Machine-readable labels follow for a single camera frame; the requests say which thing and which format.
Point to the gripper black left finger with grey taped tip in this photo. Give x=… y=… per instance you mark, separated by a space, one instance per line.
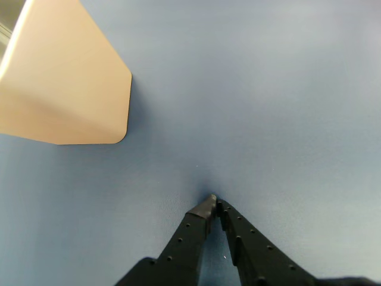
x=181 y=247

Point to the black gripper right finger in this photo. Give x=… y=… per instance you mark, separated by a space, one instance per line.
x=253 y=253

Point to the beige square metal box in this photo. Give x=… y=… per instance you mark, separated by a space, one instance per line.
x=68 y=89

